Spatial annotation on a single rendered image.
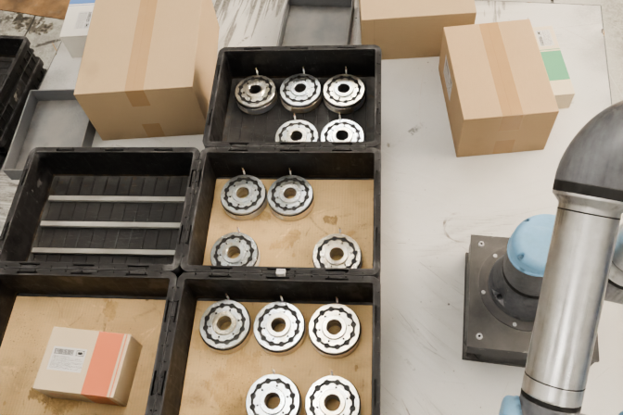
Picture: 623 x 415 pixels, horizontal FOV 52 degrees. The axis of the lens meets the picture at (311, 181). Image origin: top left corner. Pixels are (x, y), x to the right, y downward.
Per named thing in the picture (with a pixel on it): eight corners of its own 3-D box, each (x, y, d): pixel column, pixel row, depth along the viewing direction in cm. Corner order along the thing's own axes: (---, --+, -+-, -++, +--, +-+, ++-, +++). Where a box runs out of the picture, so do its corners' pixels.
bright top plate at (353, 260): (363, 236, 135) (363, 235, 135) (358, 281, 130) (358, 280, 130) (316, 232, 137) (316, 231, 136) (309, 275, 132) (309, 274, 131)
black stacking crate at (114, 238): (211, 175, 152) (200, 148, 142) (192, 293, 137) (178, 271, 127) (54, 174, 156) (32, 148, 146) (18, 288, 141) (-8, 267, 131)
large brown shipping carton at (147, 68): (122, 33, 195) (98, -18, 178) (219, 27, 193) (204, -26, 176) (102, 141, 174) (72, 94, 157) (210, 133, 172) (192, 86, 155)
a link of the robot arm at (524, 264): (506, 234, 128) (516, 202, 116) (577, 248, 124) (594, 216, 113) (497, 289, 122) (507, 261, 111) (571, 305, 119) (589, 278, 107)
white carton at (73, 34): (84, 10, 202) (73, -12, 194) (121, 8, 201) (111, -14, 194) (71, 57, 192) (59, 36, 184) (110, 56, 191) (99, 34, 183)
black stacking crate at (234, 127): (380, 77, 163) (380, 46, 154) (379, 175, 148) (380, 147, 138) (229, 79, 167) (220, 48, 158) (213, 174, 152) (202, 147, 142)
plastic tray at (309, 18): (289, 5, 196) (287, -7, 191) (354, 7, 193) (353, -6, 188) (275, 72, 182) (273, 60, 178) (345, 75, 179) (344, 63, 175)
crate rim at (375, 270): (381, 153, 140) (381, 146, 138) (380, 280, 124) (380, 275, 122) (203, 153, 144) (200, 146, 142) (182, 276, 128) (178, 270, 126)
